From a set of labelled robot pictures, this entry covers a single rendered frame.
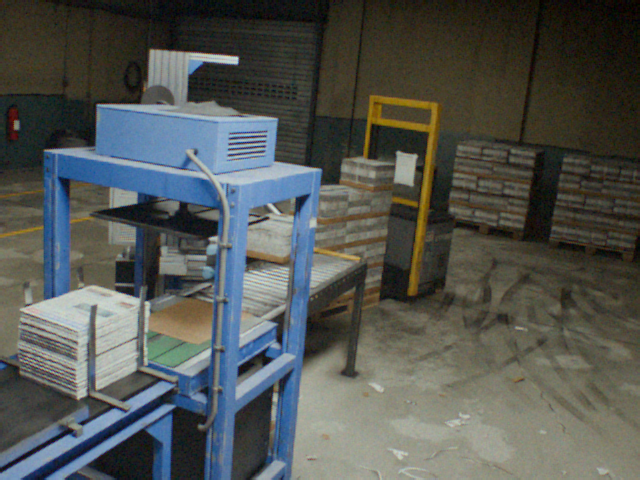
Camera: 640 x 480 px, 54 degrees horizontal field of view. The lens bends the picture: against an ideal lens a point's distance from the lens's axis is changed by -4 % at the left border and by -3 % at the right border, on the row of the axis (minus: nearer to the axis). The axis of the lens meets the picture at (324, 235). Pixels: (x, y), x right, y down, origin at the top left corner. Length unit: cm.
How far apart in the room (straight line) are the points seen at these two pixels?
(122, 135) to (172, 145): 25
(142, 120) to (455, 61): 919
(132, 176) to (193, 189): 28
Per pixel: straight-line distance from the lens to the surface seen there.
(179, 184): 239
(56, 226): 284
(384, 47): 1181
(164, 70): 428
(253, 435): 304
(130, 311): 243
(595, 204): 952
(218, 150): 242
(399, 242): 623
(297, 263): 287
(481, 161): 970
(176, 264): 415
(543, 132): 1117
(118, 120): 270
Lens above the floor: 191
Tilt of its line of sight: 13 degrees down
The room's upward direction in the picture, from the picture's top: 6 degrees clockwise
